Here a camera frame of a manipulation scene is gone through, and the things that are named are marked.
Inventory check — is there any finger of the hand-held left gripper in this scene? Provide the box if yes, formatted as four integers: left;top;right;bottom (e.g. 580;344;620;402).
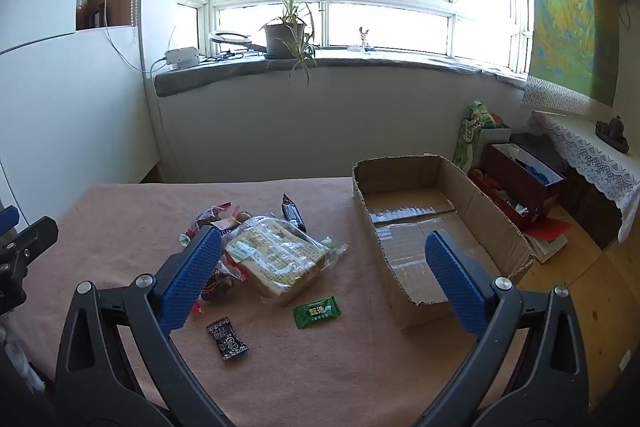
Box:
0;216;59;314
0;205;21;239

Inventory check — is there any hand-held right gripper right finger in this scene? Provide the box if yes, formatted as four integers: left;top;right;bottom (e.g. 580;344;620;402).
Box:
410;228;592;427

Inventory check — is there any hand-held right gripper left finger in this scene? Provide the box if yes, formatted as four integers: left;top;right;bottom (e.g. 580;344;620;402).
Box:
54;225;237;427

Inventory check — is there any black patterned candy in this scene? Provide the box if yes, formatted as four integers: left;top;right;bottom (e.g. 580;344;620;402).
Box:
205;316;250;363

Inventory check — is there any clear bread package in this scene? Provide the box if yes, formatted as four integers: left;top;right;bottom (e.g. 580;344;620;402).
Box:
222;215;348;307

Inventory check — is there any black chocolate bar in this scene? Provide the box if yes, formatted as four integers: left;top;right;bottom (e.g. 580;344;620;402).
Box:
280;193;307;233

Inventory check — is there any brown cardboard box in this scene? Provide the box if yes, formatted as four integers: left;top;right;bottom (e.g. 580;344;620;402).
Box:
351;153;535;332

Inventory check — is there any dark green candy packet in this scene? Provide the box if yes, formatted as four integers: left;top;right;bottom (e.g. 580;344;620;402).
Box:
292;294;340;330

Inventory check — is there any pink blanket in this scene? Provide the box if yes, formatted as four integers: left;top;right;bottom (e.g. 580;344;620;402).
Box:
10;177;531;427

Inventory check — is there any low red box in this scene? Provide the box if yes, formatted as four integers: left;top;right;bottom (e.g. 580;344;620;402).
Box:
468;169;541;230

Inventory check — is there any red cover book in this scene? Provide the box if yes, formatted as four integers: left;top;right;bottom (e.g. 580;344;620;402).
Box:
522;217;573;264

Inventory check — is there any tall dark red box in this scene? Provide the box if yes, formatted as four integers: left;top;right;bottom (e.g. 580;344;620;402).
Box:
482;143;566;220

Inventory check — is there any green paper bag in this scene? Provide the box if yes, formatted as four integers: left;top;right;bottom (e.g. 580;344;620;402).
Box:
454;101;511;172

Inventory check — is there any dark grey cloth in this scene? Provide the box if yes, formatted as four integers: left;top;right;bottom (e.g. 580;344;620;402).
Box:
510;132;568;172

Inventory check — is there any lace tablecloth side table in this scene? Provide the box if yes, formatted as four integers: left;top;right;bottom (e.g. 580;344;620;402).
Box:
530;111;640;243

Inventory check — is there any dark teapot ornament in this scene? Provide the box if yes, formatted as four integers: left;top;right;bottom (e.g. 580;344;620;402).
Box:
594;116;630;154

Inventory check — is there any white power box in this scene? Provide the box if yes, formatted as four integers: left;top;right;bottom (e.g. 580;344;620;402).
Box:
165;48;201;70

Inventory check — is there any grey stone window sill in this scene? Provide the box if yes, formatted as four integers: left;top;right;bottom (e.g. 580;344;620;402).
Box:
155;49;531;98

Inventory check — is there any potted spider plant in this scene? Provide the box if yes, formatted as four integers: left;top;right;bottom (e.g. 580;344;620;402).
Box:
259;0;318;85

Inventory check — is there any landscape wall painting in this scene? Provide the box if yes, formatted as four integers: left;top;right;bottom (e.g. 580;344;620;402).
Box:
520;0;621;122

